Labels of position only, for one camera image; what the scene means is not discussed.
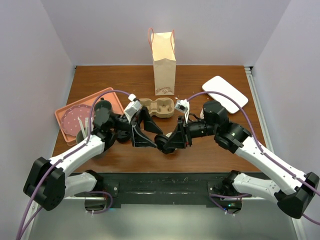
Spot grey cup with stirrers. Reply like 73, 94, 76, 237
75, 117, 111, 158

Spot aluminium frame rail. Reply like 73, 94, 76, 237
18, 65, 308, 240

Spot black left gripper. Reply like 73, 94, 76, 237
110, 106, 163, 147

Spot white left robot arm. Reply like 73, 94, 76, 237
23, 99, 162, 211

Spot single paper coffee cup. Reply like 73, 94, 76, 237
165, 132, 177, 154

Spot white rectangular tray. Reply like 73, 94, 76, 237
202, 76, 249, 114

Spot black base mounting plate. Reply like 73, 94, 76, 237
80, 172, 237, 211

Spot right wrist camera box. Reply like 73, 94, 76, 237
174, 99, 190, 115

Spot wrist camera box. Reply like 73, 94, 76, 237
124, 98, 142, 123
174, 99, 190, 115

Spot black plastic cup lid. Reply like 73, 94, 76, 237
154, 134, 175, 155

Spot stack of black lids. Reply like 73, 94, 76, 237
116, 131, 131, 144

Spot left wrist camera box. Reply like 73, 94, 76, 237
124, 98, 142, 123

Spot dark green mug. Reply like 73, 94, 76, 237
94, 97, 113, 113

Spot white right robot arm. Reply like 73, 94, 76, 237
162, 100, 320, 219

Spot cardboard two-cup carrier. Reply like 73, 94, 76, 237
139, 97, 175, 118

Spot orange plastic tray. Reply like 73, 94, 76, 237
55, 87, 112, 146

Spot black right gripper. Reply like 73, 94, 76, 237
164, 115, 217, 149

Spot pink dotted plate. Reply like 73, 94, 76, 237
61, 104, 91, 137

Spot brown paper takeout bag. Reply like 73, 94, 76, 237
147, 27, 177, 96

